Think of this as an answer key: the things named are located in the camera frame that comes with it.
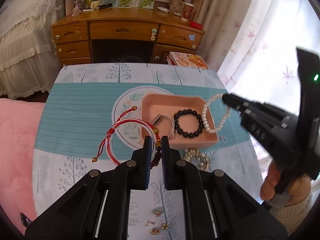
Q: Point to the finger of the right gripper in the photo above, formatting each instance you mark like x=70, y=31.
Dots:
x=260, y=111

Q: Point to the blue flower earring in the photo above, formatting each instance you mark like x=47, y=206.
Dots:
x=165, y=226
x=158, y=211

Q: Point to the floral white curtain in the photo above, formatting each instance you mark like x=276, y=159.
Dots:
x=251, y=45

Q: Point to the wooden desk with drawers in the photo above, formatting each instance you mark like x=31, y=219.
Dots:
x=123, y=35

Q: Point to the tree print tablecloth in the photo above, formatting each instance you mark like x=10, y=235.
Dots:
x=83, y=104

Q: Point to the silver ring pink gem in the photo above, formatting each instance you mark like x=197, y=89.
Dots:
x=223, y=139

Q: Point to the gold leaf brooch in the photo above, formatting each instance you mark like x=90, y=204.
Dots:
x=197, y=158

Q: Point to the pink blanket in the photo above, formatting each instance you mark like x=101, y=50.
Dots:
x=19, y=124

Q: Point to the lace covered furniture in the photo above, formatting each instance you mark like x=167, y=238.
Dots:
x=29, y=62

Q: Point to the person's right hand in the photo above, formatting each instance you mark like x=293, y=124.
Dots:
x=298, y=189

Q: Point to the red box on desk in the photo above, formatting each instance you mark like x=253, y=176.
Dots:
x=195, y=25

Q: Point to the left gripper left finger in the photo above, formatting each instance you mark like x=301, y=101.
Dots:
x=97, y=206

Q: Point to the gold round pendant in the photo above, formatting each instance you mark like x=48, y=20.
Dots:
x=155, y=231

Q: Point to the silver ring red stone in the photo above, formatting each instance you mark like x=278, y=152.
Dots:
x=150, y=223

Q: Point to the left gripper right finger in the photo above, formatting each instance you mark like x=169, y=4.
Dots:
x=214, y=205

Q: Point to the pink strap smart watch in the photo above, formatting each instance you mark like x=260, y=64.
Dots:
x=165, y=125

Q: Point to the patterned paper cup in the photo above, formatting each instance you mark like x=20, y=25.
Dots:
x=187, y=11

